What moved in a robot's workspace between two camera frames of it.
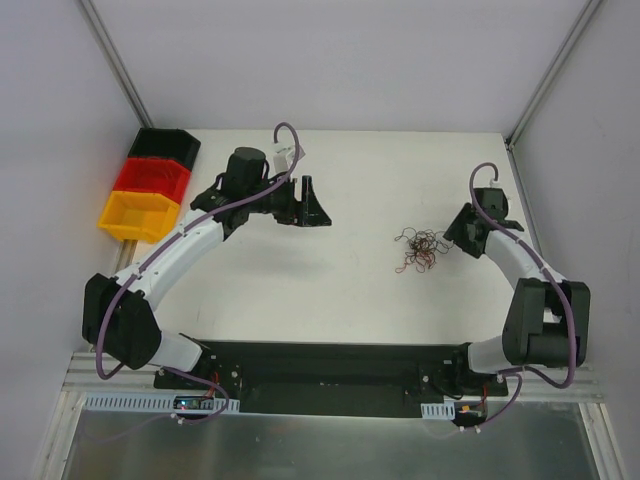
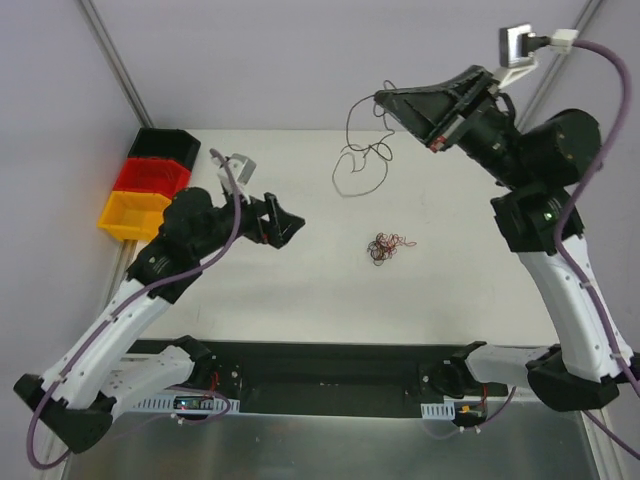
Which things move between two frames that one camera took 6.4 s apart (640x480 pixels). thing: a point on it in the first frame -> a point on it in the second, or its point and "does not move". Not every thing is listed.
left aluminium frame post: x=116 y=61 does not move
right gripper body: x=463 y=229 -> x=463 y=107
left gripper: x=304 y=201 -> x=267 y=220
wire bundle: x=423 y=246 -> x=385 y=246
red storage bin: x=154 y=175 does not move
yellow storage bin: x=138 y=216 does not move
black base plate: x=331 y=379 does not move
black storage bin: x=170 y=143 does not move
